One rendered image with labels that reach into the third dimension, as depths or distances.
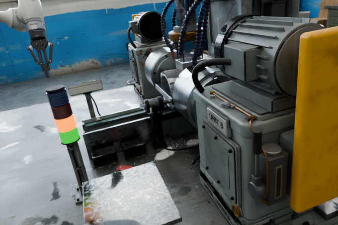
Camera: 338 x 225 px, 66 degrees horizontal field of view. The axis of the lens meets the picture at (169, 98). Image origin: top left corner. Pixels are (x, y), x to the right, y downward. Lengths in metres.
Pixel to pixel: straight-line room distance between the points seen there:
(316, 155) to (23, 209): 0.95
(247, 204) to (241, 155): 0.14
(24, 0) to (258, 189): 1.33
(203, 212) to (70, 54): 6.12
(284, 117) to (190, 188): 0.47
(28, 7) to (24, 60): 5.43
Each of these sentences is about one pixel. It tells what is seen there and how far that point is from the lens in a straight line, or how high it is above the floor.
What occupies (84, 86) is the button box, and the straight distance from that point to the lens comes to 1.41.
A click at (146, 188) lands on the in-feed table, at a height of 0.92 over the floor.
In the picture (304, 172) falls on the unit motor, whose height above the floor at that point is 1.06.
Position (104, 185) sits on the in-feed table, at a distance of 0.88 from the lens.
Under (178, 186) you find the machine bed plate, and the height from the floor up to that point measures 0.80.
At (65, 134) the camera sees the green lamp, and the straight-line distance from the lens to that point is 0.91.
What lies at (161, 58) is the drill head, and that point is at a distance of 1.40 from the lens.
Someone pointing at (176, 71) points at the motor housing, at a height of 1.11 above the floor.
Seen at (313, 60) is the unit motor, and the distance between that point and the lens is 0.53.
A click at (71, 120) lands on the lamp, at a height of 1.11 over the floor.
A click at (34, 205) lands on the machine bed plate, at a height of 0.80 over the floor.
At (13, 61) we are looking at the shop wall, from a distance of 6.98.
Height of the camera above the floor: 1.44
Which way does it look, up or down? 21 degrees down
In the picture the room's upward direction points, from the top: 7 degrees counter-clockwise
